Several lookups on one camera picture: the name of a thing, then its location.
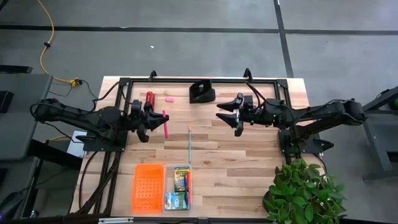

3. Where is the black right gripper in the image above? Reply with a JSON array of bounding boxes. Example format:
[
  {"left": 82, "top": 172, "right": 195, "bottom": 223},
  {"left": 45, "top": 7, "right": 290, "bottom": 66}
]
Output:
[{"left": 216, "top": 93, "right": 282, "bottom": 137}]

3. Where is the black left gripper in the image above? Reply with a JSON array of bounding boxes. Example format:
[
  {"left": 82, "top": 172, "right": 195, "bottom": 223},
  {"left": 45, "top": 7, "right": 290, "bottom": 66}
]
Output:
[{"left": 130, "top": 100, "right": 170, "bottom": 143}]

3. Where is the pink highlighter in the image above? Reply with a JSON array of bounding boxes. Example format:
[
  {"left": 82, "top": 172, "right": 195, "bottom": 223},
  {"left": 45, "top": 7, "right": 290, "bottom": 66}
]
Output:
[{"left": 161, "top": 109, "right": 169, "bottom": 139}]

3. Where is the green pencil with pink eraser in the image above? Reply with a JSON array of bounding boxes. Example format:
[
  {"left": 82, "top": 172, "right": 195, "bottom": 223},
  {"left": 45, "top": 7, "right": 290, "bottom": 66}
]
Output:
[{"left": 188, "top": 126, "right": 193, "bottom": 164}]

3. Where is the yellow crayon box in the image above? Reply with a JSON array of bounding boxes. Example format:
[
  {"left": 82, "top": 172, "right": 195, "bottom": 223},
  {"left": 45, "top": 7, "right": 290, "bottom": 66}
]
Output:
[{"left": 174, "top": 166, "right": 190, "bottom": 192}]

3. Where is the clear plastic box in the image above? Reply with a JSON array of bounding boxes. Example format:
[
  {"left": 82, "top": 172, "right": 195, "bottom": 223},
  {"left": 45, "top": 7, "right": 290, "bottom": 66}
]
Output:
[{"left": 162, "top": 164, "right": 193, "bottom": 213}]

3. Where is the orange plastic lid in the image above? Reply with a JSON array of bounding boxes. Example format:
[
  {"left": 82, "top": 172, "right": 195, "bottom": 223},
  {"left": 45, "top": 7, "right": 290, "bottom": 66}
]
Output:
[{"left": 131, "top": 164, "right": 165, "bottom": 215}]

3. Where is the green card pack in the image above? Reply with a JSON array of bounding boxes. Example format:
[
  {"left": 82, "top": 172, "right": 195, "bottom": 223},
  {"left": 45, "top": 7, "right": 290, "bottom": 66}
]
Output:
[{"left": 164, "top": 192, "right": 187, "bottom": 211}]

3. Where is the red stapler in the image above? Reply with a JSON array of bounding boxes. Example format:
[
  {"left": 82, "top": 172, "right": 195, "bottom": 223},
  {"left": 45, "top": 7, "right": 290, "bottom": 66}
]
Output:
[{"left": 145, "top": 91, "right": 155, "bottom": 110}]

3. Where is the black tape dispenser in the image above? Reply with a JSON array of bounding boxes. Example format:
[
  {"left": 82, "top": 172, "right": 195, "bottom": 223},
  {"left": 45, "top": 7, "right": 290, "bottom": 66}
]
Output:
[{"left": 188, "top": 79, "right": 216, "bottom": 105}]

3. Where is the white paper sheet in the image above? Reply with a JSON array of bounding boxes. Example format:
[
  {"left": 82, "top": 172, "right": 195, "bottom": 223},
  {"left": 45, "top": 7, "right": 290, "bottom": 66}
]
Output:
[{"left": 67, "top": 130, "right": 86, "bottom": 158}]

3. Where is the green potted plant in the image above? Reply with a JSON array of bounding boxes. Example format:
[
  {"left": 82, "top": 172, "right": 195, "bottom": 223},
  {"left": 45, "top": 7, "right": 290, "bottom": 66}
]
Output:
[{"left": 262, "top": 157, "right": 348, "bottom": 224}]

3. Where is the silver metal bar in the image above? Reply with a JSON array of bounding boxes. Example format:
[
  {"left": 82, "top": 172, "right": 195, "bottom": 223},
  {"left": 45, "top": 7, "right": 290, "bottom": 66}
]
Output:
[{"left": 98, "top": 217, "right": 134, "bottom": 224}]

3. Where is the grey side desk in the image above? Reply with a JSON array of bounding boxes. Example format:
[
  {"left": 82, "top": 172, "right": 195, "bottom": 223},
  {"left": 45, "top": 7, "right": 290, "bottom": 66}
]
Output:
[{"left": 0, "top": 73, "right": 53, "bottom": 161}]

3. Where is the black flat bar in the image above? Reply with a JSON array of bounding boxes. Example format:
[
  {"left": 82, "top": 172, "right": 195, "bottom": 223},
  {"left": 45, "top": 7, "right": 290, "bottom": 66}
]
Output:
[{"left": 0, "top": 64, "right": 34, "bottom": 75}]

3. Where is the black device on desk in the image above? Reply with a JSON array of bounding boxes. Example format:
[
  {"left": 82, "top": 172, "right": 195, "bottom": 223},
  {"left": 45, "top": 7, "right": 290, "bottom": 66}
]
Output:
[{"left": 0, "top": 90, "right": 15, "bottom": 113}]

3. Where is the black metal stand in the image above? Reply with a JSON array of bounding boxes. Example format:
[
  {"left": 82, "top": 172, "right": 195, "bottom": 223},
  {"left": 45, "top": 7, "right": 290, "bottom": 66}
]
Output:
[{"left": 343, "top": 85, "right": 398, "bottom": 181}]

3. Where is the black rounded floor object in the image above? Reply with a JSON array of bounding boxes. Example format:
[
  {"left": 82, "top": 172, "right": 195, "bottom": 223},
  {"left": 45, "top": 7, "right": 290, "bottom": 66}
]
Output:
[{"left": 0, "top": 192, "right": 23, "bottom": 219}]

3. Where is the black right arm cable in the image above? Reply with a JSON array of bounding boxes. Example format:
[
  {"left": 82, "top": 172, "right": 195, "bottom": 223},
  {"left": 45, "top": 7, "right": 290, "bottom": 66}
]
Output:
[{"left": 245, "top": 82, "right": 266, "bottom": 106}]

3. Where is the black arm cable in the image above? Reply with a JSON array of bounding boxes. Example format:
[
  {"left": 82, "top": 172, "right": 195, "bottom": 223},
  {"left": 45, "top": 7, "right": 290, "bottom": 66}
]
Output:
[
  {"left": 92, "top": 81, "right": 121, "bottom": 104},
  {"left": 245, "top": 82, "right": 266, "bottom": 106}
]

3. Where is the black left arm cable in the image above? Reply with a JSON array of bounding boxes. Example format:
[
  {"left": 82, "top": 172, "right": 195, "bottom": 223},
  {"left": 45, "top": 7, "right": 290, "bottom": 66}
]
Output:
[{"left": 92, "top": 81, "right": 121, "bottom": 104}]

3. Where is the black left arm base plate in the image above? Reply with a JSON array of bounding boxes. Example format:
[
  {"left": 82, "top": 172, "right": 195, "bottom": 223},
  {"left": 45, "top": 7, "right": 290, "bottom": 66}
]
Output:
[{"left": 76, "top": 129, "right": 129, "bottom": 152}]

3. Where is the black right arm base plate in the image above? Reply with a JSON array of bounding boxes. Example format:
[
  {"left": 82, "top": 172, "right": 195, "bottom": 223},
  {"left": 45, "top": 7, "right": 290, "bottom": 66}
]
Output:
[{"left": 278, "top": 129, "right": 335, "bottom": 155}]

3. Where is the yellow extension cable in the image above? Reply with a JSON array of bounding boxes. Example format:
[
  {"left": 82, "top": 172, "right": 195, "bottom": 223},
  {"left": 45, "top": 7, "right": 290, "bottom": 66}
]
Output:
[{"left": 37, "top": 0, "right": 83, "bottom": 88}]

